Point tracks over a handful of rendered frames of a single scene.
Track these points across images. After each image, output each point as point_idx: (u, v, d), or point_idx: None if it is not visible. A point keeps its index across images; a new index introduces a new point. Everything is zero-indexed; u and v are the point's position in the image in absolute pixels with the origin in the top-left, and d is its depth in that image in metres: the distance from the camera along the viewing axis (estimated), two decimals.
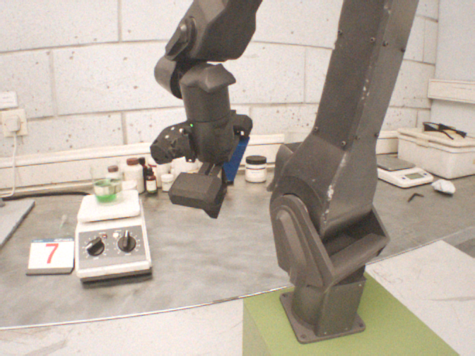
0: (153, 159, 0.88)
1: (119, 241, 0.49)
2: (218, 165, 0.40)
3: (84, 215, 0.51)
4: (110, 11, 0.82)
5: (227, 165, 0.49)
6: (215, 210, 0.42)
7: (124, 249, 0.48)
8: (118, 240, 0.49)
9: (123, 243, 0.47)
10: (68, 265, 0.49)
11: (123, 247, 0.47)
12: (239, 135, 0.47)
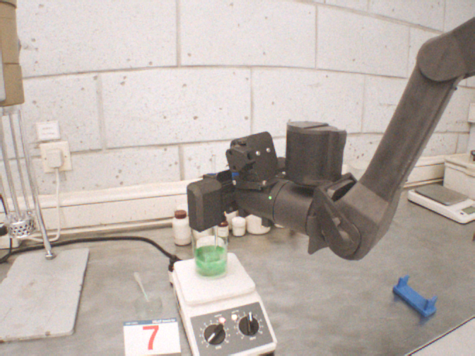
0: None
1: (239, 323, 0.44)
2: None
3: (193, 296, 0.45)
4: (168, 31, 0.77)
5: None
6: None
7: (250, 334, 0.42)
8: (239, 323, 0.44)
9: (249, 329, 0.42)
10: (175, 350, 0.44)
11: (250, 333, 0.42)
12: None
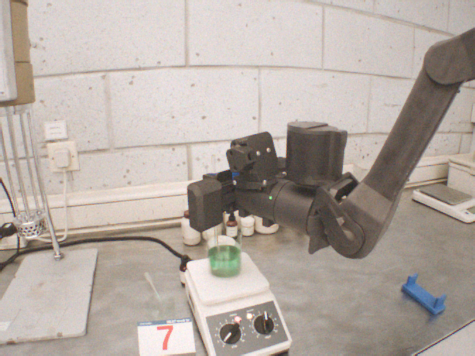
0: None
1: (255, 323, 0.44)
2: None
3: (208, 295, 0.46)
4: (177, 31, 0.77)
5: None
6: None
7: (266, 333, 0.43)
8: (254, 323, 0.44)
9: (265, 328, 0.42)
10: (190, 350, 0.44)
11: (266, 332, 0.42)
12: None
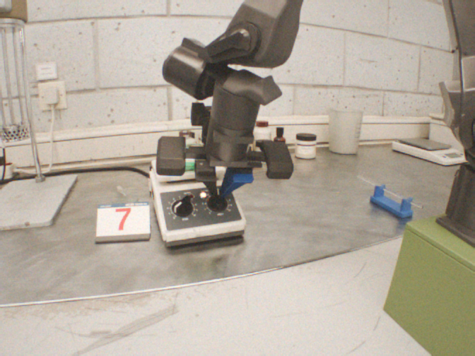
0: None
1: (208, 200, 0.47)
2: None
3: None
4: None
5: (223, 181, 0.46)
6: (208, 189, 0.45)
7: (218, 208, 0.46)
8: (208, 200, 0.48)
9: (217, 201, 0.46)
10: (145, 232, 0.47)
11: (218, 205, 0.46)
12: (246, 171, 0.42)
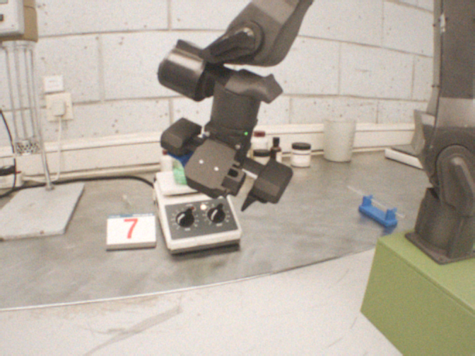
0: None
1: (223, 218, 0.52)
2: (247, 159, 0.42)
3: (168, 188, 0.54)
4: None
5: None
6: None
7: (221, 206, 0.53)
8: (223, 219, 0.52)
9: (222, 205, 0.52)
10: (151, 239, 0.52)
11: (223, 204, 0.53)
12: None
